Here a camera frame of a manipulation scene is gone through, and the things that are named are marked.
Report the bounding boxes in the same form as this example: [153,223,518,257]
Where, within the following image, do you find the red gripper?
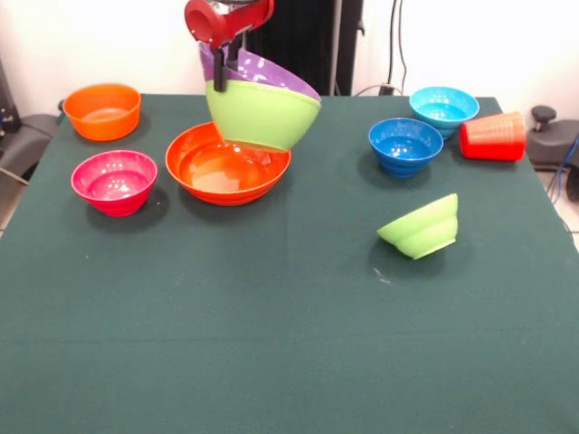
[184,0,276,93]

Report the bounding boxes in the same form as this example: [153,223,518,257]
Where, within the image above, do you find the purple bowl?
[198,42,323,103]

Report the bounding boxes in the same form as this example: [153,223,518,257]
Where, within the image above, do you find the large green bowl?
[204,80,323,153]

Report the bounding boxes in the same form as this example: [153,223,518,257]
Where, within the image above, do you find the wide orange bowl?
[165,120,292,208]

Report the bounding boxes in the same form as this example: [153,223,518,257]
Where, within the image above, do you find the magenta bowl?
[70,149,159,219]

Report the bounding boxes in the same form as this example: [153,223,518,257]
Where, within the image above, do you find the dark blue bowl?
[367,117,445,178]

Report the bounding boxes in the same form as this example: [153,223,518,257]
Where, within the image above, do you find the small green bowl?
[376,193,460,261]

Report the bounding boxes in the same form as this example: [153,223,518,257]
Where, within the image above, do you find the red cup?
[459,110,527,162]

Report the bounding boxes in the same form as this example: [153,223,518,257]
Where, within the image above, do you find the deep orange bowl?
[62,82,142,142]

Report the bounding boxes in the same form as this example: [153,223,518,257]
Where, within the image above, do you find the grey machine base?
[524,105,579,168]
[0,112,60,182]

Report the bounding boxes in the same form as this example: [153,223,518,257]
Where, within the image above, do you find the light blue bowl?
[408,86,480,140]

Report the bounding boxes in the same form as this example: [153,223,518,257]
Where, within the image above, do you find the dark green tablecloth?
[0,92,579,434]

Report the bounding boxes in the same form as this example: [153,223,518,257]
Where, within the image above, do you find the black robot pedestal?
[243,0,365,99]

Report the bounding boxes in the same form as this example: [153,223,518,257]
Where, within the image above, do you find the black wall cable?
[356,0,408,97]

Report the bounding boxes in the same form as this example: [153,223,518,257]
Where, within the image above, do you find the blue cable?
[557,133,579,177]

